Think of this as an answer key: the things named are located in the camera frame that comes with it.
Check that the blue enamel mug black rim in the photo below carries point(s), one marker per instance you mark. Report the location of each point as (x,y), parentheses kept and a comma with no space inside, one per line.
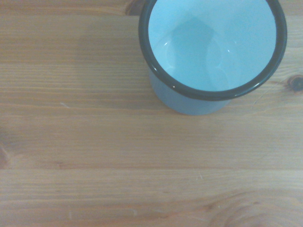
(213,42)

